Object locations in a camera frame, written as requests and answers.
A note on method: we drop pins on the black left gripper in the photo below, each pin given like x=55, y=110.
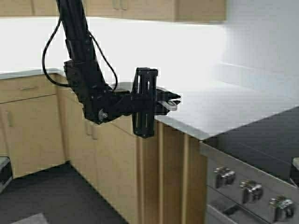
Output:
x=149, y=101

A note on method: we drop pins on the white pan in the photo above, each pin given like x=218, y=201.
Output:
x=125, y=86

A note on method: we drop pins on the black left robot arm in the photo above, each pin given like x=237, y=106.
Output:
x=101, y=102

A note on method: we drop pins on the wooden lower cabinets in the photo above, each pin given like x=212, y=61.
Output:
x=160, y=180

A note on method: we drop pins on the wooden cabinets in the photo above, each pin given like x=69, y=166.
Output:
x=194, y=11
x=160, y=180

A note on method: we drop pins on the chrome oven knob left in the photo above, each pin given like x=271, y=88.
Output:
x=223, y=177

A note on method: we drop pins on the chrome oven knob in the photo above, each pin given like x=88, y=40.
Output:
x=252, y=191
x=282, y=209
x=223, y=177

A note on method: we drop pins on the wooden upper cabinets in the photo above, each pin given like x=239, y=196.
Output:
x=194, y=11

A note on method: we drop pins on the black stovetop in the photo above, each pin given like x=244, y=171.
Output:
x=269, y=144

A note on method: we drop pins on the chrome oven knob middle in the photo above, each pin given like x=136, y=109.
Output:
x=252, y=191

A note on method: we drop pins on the chrome oven knob right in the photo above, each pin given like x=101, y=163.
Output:
x=282, y=209

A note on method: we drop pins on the black mount block right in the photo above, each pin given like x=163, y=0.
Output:
x=294, y=173

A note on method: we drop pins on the black mount block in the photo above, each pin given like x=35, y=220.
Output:
x=294, y=173
x=6, y=174

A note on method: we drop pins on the black mount block left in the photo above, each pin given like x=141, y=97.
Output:
x=6, y=174

